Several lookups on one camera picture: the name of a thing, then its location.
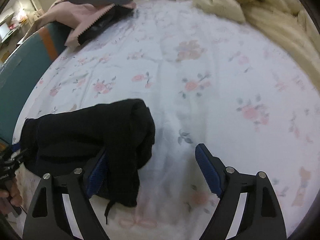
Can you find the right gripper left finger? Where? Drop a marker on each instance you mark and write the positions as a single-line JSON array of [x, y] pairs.
[[60, 207]]

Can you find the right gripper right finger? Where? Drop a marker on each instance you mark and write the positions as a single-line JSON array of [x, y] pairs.
[[262, 217]]

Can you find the black shorts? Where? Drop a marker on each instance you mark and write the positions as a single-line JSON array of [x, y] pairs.
[[120, 135]]

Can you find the left hand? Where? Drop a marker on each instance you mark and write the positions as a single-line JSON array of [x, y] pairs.
[[13, 192]]

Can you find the teal headboard panel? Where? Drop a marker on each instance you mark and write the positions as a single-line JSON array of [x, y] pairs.
[[24, 67]]

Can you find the floral white bed sheet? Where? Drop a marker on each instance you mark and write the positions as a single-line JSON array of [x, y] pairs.
[[206, 80]]

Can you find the cream crumpled duvet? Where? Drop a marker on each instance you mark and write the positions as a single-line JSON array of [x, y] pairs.
[[285, 22]]

